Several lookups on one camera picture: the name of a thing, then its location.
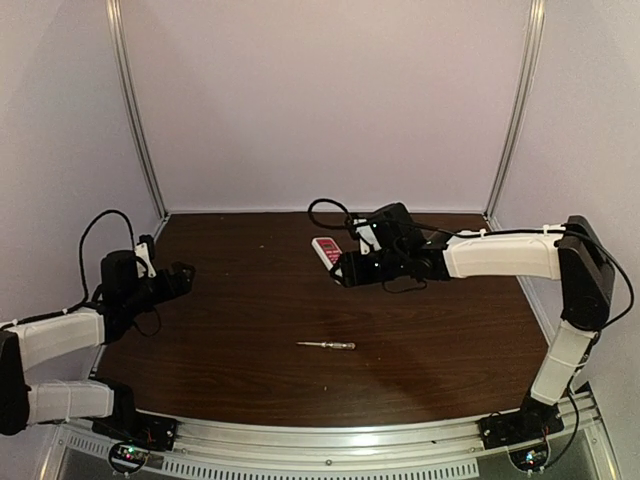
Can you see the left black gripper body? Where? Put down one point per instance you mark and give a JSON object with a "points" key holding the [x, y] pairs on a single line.
{"points": [[176, 278]]}

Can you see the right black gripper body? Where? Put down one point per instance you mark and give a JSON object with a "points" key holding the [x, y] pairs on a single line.
{"points": [[347, 267]]}

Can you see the white red remote control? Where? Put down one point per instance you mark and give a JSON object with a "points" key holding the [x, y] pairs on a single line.
{"points": [[327, 250]]}

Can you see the clear handle screwdriver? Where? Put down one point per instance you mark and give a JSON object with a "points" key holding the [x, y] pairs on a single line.
{"points": [[348, 346]]}

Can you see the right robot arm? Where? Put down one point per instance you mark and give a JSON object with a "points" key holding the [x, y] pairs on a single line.
{"points": [[392, 246]]}

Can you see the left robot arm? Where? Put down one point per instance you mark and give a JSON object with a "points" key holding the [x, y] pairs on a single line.
{"points": [[130, 286]]}

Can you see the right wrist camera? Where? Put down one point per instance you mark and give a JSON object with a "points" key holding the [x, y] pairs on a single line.
{"points": [[363, 232]]}

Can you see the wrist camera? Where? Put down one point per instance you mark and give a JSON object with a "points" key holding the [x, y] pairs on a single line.
{"points": [[363, 232], [144, 254]]}

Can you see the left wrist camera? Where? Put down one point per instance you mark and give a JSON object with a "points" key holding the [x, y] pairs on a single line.
{"points": [[144, 254]]}

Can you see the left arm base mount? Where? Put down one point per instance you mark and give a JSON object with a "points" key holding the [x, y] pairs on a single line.
{"points": [[137, 444]]}

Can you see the front aluminium rail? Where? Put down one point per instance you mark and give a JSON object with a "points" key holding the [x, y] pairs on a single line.
{"points": [[451, 449]]}

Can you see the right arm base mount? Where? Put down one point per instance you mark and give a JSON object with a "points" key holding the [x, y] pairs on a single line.
{"points": [[526, 438]]}

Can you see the left aluminium frame post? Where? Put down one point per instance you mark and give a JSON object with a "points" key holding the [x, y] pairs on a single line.
{"points": [[132, 109]]}

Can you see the aluminium frame post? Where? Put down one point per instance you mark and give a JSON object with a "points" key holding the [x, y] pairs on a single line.
{"points": [[132, 109], [531, 50]]}

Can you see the right aluminium frame post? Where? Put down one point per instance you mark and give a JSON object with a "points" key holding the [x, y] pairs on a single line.
{"points": [[531, 50]]}

